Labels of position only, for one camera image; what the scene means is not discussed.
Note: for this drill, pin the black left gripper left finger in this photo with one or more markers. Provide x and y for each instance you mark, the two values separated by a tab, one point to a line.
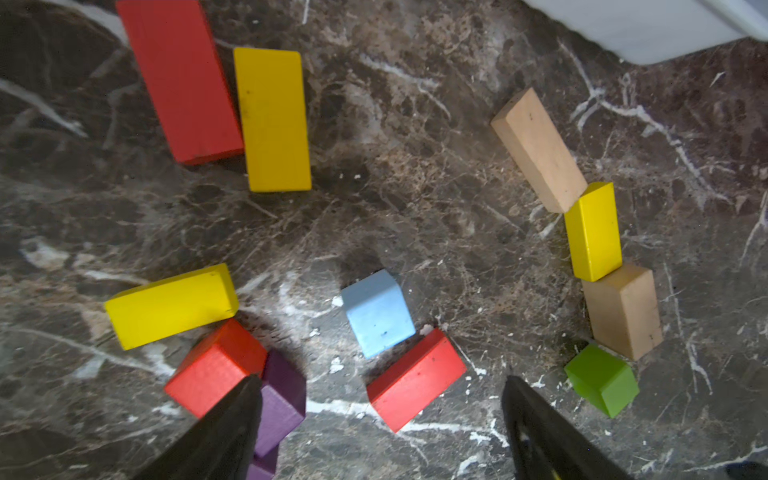
220	445

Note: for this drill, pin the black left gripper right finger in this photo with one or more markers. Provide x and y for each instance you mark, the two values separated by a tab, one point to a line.
544	444

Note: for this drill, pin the blue cube cluster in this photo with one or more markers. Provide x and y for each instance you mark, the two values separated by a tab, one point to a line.
377	312

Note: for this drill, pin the purple block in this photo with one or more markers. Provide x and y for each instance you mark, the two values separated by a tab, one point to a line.
283	410

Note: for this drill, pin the green cube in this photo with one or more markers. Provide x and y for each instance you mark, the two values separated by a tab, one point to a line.
605	381

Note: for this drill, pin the small red cube left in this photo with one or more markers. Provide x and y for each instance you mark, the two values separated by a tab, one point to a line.
215	366

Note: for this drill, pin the yellow cube left cluster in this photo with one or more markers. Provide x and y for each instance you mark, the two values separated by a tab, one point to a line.
161	309

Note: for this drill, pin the natural wood block middle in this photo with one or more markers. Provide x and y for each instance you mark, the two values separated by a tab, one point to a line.
623	311

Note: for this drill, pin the natural wood block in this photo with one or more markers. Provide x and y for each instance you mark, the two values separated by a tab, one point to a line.
530	136
623	311

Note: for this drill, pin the long red block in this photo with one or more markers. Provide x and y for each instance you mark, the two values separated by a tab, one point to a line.
415	380

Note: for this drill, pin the yellow block centre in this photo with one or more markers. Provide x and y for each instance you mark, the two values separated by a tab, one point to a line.
593	233

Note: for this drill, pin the natural wood block rear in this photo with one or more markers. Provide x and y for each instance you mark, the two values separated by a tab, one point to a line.
530	136

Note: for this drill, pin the yellow flat block left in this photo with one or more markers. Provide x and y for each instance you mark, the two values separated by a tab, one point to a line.
272	107

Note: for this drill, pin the red flat block left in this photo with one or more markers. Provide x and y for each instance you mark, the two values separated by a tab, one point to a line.
176	55

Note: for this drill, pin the white plastic tub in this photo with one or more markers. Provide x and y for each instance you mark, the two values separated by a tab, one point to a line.
645	32

